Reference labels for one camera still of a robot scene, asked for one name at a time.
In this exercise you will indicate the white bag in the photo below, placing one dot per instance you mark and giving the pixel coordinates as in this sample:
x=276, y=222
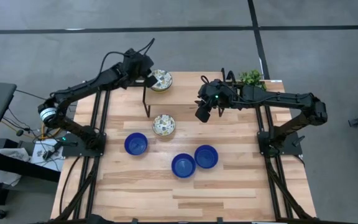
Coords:
x=8, y=177

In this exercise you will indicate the black caster wheel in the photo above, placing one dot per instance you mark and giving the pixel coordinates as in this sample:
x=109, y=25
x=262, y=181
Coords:
x=0, y=214

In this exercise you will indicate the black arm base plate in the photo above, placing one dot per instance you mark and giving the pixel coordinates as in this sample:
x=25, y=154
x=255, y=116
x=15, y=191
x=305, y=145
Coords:
x=287, y=151
x=73, y=149

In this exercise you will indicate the wooden shelf with black legs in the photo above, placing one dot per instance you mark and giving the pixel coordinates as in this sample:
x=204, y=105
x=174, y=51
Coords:
x=179, y=93

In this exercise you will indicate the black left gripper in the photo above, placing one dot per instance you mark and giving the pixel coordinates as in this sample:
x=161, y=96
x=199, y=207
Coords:
x=137, y=63

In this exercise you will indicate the blue plastic mini bowl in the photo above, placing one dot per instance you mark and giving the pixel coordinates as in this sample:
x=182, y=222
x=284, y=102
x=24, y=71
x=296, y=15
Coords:
x=206, y=156
x=183, y=165
x=135, y=143

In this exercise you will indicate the black power adapter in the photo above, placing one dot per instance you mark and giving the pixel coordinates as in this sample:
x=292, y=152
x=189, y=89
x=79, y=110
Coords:
x=57, y=145

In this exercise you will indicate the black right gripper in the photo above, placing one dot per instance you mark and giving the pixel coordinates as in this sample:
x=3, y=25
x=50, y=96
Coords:
x=217, y=95

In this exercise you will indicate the black aluminium frame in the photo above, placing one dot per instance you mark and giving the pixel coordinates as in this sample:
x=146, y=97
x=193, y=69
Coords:
x=107, y=109
x=258, y=119

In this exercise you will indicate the green potted plant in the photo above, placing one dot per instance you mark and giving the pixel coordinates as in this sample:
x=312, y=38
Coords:
x=252, y=77

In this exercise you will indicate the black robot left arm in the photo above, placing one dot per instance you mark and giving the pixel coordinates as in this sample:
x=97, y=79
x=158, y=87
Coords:
x=82, y=85

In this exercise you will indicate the white printed paper sheet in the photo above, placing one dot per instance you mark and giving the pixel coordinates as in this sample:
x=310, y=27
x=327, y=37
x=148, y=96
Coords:
x=39, y=155

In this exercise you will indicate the yellow patterned mini bowl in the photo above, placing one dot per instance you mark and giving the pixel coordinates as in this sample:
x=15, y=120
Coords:
x=163, y=125
x=163, y=79

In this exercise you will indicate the black bench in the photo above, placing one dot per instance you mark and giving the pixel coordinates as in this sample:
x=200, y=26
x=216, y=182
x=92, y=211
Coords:
x=26, y=171

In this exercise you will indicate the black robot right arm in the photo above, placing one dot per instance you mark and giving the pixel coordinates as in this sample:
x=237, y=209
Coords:
x=275, y=97

